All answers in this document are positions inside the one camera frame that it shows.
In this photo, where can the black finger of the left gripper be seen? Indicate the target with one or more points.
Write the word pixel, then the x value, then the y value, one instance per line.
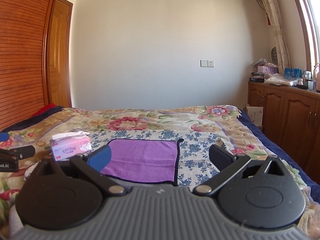
pixel 23 152

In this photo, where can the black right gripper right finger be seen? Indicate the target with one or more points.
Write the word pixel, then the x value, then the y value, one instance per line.
pixel 229 166

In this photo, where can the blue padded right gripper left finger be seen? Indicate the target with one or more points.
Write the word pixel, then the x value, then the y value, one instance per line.
pixel 90 168

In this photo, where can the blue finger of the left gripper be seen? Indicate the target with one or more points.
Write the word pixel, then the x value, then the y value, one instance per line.
pixel 4 136

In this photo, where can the purple and grey microfibre towel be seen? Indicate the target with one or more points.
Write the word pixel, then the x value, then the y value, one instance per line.
pixel 144 161

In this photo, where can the wooden panelled room door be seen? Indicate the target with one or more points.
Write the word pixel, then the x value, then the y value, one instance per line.
pixel 58 54

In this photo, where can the colourful floral bed blanket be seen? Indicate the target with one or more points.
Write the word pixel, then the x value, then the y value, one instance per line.
pixel 222 120

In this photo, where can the blue floral white cloth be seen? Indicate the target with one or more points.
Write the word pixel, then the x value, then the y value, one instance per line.
pixel 194 165

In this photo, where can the pink cotton tissue box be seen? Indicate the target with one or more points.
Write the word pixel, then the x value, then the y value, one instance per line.
pixel 66 145

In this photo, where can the red cloth at bedside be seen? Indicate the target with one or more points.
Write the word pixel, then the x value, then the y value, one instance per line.
pixel 44 109

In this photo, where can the white paper bag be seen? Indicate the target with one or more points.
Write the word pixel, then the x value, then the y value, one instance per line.
pixel 255 114

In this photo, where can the brown wooden cabinet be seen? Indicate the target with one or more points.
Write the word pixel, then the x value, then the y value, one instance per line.
pixel 291 120

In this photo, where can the dark blue bed sheet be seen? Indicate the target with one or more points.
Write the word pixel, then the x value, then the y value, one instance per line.
pixel 244 119

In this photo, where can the white plastic bag on cabinet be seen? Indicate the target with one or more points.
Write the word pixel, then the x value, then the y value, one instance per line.
pixel 278 80

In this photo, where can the pink box on cabinet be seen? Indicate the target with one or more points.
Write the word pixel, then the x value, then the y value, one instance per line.
pixel 267 70

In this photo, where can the blue packaged box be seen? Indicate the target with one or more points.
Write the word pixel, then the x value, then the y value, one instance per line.
pixel 292 73

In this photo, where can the patterned beige curtain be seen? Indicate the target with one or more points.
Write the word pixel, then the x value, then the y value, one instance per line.
pixel 274 15

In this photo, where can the wooden slatted wardrobe door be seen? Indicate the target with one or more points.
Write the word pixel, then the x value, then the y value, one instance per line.
pixel 24 61

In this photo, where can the white wall switch socket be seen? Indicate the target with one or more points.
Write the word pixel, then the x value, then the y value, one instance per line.
pixel 207 63

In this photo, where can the wooden window frame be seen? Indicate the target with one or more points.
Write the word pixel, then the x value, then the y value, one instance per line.
pixel 308 11

